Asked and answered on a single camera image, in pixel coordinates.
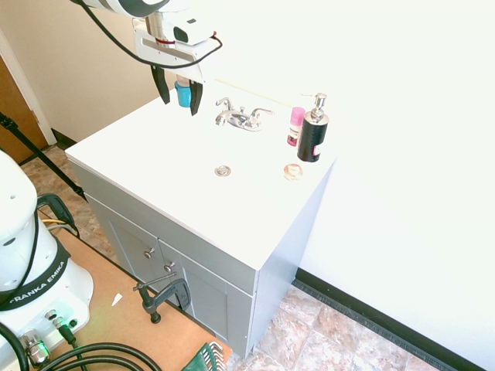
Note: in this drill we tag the blue cup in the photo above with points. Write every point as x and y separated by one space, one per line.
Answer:
183 92

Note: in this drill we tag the grey vanity cabinet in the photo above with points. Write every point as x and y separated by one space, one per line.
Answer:
185 185

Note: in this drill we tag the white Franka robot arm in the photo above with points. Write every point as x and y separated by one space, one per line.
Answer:
23 247

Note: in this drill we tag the black camera tripod leg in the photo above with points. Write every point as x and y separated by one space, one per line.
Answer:
35 154

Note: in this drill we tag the black soap dispenser bottle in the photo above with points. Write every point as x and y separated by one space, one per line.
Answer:
312 135

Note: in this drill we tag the round metal cabinet knob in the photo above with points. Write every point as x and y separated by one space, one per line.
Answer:
168 266
149 253

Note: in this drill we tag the pink capped small bottle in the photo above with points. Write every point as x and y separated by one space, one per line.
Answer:
295 127

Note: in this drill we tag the brown wooden door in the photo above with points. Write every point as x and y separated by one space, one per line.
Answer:
15 116

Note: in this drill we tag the chrome faucet spout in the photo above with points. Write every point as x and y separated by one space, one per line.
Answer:
226 111

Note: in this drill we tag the wooden mounting board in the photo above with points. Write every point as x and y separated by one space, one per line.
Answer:
127 309

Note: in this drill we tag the chrome sink drain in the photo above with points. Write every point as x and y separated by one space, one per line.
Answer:
223 170

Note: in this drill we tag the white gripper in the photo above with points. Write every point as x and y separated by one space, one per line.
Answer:
170 46

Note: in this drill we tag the black metal c-clamp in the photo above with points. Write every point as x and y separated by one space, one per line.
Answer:
162 297

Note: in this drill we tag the green hex key set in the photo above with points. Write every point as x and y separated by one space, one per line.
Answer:
205 357

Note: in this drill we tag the round clear soap dish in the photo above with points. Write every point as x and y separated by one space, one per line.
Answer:
293 171

